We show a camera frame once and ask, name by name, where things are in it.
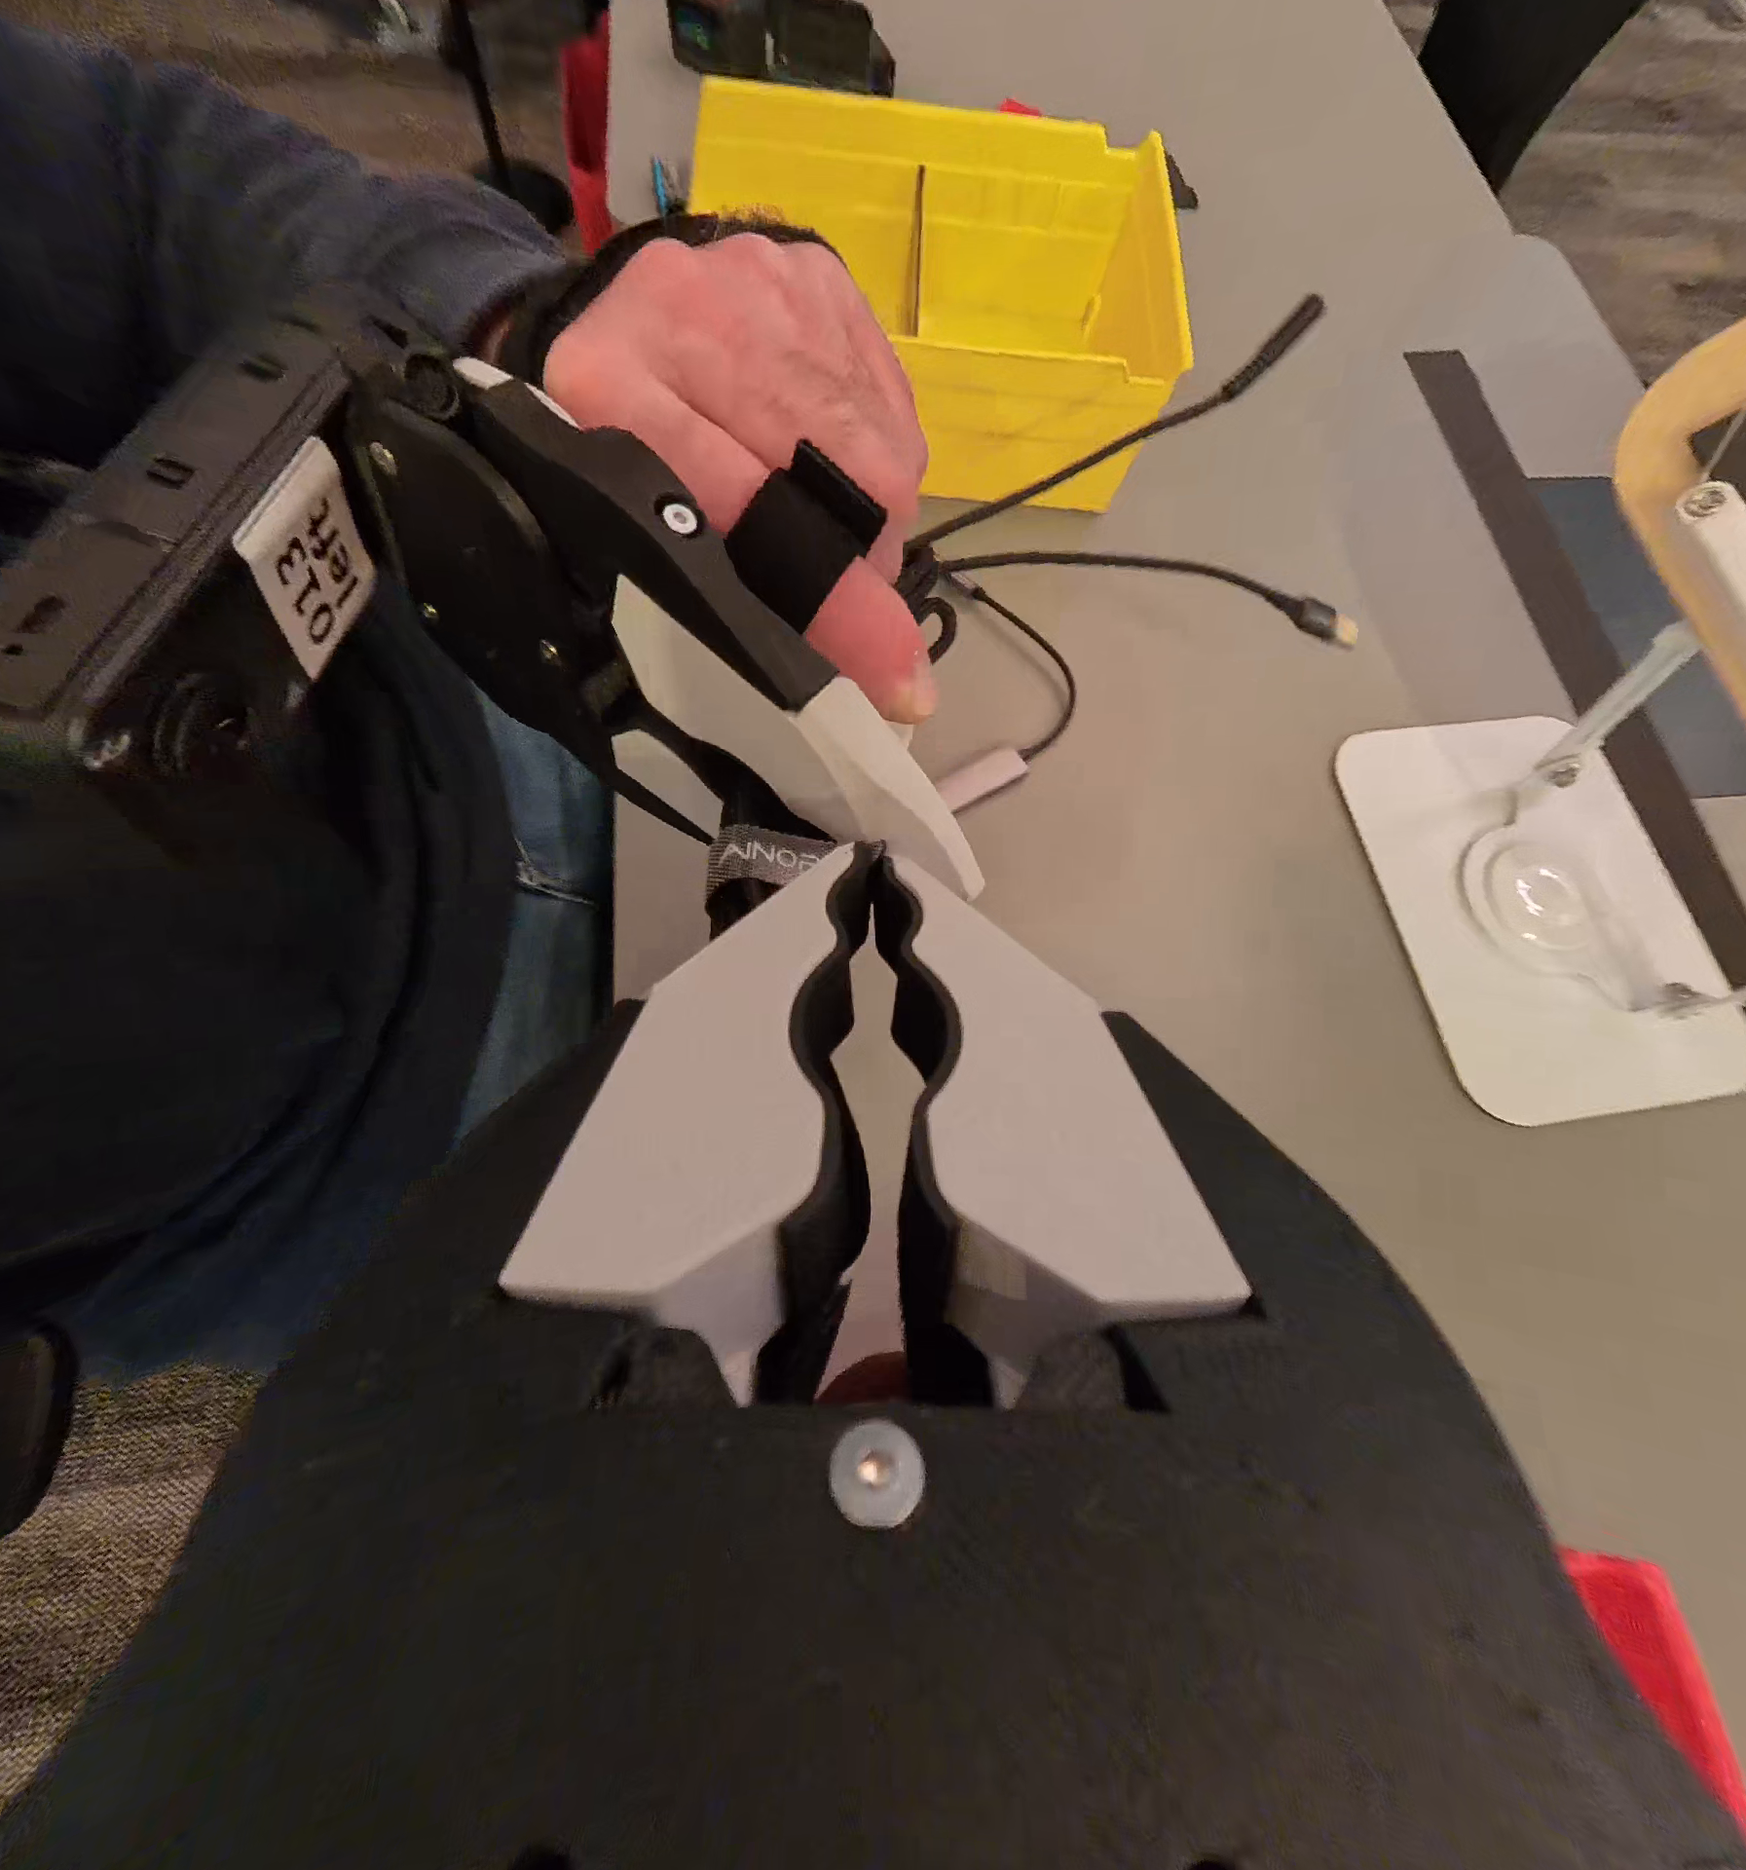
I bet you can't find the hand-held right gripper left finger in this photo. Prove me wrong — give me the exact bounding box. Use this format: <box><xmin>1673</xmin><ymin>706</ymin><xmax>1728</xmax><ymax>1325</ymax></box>
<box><xmin>495</xmin><ymin>844</ymin><xmax>874</xmax><ymax>1403</ymax></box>

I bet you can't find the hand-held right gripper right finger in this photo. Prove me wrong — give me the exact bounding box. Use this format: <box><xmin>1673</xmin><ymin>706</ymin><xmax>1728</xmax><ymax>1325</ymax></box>
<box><xmin>872</xmin><ymin>858</ymin><xmax>1252</xmax><ymax>1397</ymax></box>

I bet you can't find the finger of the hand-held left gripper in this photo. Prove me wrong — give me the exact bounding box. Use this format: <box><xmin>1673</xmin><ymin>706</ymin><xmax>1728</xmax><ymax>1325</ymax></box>
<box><xmin>791</xmin><ymin>679</ymin><xmax>988</xmax><ymax>901</ymax></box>
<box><xmin>609</xmin><ymin>577</ymin><xmax>816</xmax><ymax>824</ymax></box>

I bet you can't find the grey usb hub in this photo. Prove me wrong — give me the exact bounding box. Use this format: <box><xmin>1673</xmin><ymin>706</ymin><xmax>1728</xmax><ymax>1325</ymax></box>
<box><xmin>940</xmin><ymin>577</ymin><xmax>1079</xmax><ymax>811</ymax></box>

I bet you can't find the black braided usb-c cable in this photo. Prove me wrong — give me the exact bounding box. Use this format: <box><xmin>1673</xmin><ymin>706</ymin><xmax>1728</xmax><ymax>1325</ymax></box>
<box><xmin>698</xmin><ymin>291</ymin><xmax>1364</xmax><ymax>944</ymax></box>

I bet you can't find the yellow plastic bin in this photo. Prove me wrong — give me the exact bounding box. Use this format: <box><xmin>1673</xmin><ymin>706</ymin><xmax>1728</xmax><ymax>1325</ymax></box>
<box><xmin>686</xmin><ymin>77</ymin><xmax>1195</xmax><ymax>516</ymax></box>

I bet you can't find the red plastic bin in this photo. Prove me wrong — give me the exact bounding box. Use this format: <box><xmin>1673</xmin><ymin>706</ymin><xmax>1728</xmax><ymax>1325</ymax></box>
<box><xmin>1563</xmin><ymin>1549</ymin><xmax>1746</xmax><ymax>1870</ymax></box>

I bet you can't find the person's left forearm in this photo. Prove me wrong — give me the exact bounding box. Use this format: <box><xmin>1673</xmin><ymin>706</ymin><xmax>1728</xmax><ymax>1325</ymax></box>
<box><xmin>0</xmin><ymin>0</ymin><xmax>575</xmax><ymax>484</ymax></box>

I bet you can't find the person's left hand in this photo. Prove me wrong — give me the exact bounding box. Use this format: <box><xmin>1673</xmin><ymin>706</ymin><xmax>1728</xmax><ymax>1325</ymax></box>
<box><xmin>541</xmin><ymin>232</ymin><xmax>943</xmax><ymax>725</ymax></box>

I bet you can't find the person's jeans leg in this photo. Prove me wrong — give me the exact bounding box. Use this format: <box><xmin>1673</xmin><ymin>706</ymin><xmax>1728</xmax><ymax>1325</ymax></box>
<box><xmin>450</xmin><ymin>695</ymin><xmax>620</xmax><ymax>1170</ymax></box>

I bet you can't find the black battery charger case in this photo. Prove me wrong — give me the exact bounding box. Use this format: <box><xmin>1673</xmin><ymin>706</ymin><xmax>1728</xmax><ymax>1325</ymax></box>
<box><xmin>665</xmin><ymin>0</ymin><xmax>899</xmax><ymax>98</ymax></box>

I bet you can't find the black tilted panel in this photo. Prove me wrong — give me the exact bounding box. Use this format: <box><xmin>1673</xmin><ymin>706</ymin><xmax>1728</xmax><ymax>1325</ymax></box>
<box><xmin>1416</xmin><ymin>0</ymin><xmax>1649</xmax><ymax>194</ymax></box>

